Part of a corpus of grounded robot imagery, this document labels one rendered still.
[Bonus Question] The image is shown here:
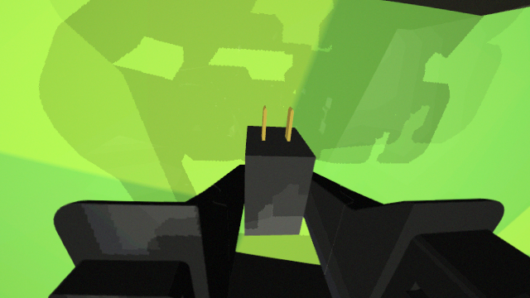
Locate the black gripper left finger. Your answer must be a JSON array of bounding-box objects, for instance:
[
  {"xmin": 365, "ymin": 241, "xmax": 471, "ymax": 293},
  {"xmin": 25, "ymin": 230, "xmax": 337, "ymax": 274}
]
[{"xmin": 53, "ymin": 165, "xmax": 245, "ymax": 298}]

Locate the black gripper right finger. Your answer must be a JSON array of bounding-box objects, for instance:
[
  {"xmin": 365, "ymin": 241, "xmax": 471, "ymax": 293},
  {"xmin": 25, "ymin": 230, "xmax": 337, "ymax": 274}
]
[{"xmin": 304, "ymin": 171, "xmax": 504, "ymax": 298}]

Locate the black two-prong plug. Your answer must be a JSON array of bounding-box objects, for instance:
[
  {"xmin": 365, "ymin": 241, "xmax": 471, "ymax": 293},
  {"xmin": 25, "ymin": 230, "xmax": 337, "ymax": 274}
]
[{"xmin": 244, "ymin": 105, "xmax": 316, "ymax": 236}]

